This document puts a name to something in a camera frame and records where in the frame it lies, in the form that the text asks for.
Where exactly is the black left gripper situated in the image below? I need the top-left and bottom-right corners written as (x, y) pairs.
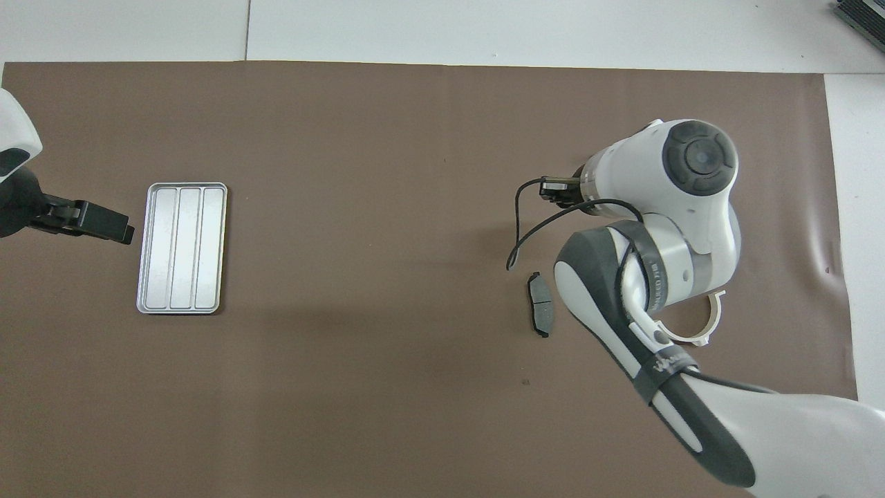
top-left (31, 196), bottom-right (136, 244)

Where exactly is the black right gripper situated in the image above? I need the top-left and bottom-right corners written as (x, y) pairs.
top-left (540, 176), bottom-right (588, 208)

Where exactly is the silver ribbed metal tray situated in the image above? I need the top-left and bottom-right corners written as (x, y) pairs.
top-left (136, 182), bottom-right (229, 315)

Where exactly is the long dark grey brake pad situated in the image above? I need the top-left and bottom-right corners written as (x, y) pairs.
top-left (527, 271), bottom-right (556, 339)

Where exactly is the brown paper table mat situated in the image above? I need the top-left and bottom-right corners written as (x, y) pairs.
top-left (0, 61), bottom-right (861, 498)

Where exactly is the dark ribbed metal device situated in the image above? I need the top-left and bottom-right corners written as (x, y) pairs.
top-left (833, 0), bottom-right (885, 55)

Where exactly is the white curved plastic bracket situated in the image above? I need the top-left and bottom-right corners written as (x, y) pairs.
top-left (660, 290), bottom-right (727, 347)

